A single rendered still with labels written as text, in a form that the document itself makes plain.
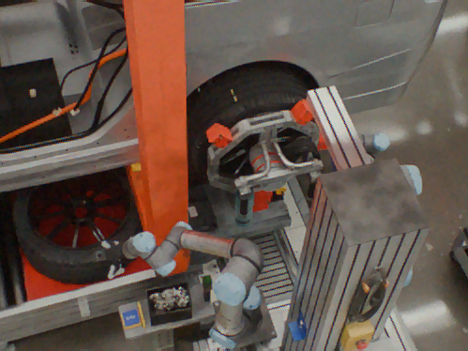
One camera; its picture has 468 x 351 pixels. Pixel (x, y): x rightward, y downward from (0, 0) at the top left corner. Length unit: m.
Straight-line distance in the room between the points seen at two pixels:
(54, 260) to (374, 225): 2.06
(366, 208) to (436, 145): 2.85
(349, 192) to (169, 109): 0.79
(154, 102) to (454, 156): 2.73
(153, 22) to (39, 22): 1.89
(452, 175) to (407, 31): 1.42
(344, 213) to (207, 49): 1.36
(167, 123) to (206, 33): 0.62
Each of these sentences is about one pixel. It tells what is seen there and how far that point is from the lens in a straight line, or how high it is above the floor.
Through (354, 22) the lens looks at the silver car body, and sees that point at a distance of 3.64.
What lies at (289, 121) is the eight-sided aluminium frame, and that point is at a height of 1.12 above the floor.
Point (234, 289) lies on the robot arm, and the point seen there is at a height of 1.45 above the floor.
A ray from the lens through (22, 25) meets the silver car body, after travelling 4.32.
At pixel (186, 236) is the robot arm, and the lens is 3.08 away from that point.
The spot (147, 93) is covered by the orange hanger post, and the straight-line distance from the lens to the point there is 2.72.
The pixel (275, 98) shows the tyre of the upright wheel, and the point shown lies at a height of 1.17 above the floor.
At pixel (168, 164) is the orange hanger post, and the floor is 1.44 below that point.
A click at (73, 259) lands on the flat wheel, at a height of 0.50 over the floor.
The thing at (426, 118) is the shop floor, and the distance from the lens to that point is 5.25.
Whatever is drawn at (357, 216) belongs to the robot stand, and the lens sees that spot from 2.29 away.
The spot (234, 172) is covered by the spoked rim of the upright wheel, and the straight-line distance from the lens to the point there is 4.02.
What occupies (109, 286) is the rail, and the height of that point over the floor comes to 0.39.
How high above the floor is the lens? 3.94
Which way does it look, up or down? 55 degrees down
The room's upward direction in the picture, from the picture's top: 4 degrees clockwise
